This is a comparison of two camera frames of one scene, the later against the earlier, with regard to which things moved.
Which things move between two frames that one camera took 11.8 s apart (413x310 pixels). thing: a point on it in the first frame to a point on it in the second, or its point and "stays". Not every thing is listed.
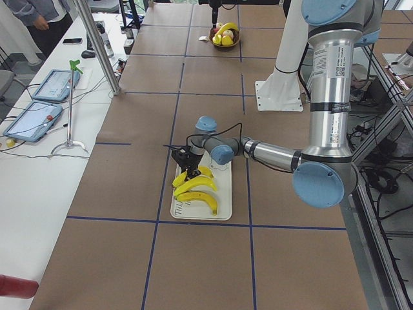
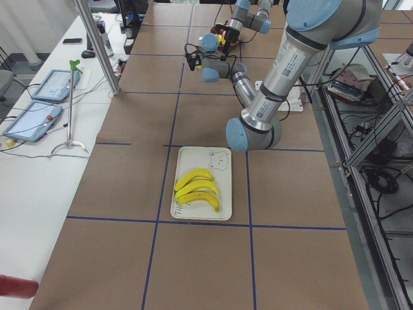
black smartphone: [73, 41] stays
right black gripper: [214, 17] to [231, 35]
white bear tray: [222, 179] stays
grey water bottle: [107, 44] stays
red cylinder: [17, 287] stays
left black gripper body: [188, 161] to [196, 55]
